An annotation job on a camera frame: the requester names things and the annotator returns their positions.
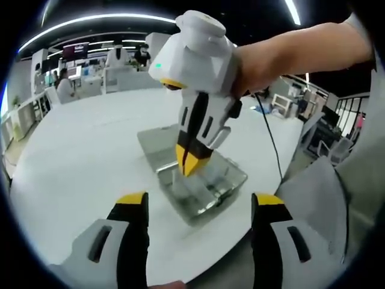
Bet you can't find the clear grey guide fixture box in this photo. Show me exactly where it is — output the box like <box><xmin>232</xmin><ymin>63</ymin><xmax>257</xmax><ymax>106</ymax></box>
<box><xmin>137</xmin><ymin>126</ymin><xmax>249</xmax><ymax>228</ymax></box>

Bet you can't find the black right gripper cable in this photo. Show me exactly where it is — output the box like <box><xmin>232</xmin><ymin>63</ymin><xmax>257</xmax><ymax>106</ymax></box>
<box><xmin>254</xmin><ymin>93</ymin><xmax>285</xmax><ymax>183</ymax></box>

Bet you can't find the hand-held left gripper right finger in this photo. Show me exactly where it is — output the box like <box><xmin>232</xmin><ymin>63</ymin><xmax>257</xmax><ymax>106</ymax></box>
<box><xmin>251</xmin><ymin>192</ymin><xmax>347</xmax><ymax>289</ymax></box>

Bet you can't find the person's left hand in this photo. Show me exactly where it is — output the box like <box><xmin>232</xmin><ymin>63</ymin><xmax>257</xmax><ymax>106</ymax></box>
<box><xmin>150</xmin><ymin>280</ymin><xmax>185</xmax><ymax>289</ymax></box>

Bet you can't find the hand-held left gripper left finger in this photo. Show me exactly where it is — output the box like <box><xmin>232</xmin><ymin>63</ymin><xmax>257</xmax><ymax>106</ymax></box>
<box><xmin>49</xmin><ymin>191</ymin><xmax>150</xmax><ymax>289</ymax></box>

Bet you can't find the grey mesh office chair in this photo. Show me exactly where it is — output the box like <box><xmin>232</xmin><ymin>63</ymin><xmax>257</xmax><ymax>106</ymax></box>
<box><xmin>275</xmin><ymin>156</ymin><xmax>350</xmax><ymax>266</ymax></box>

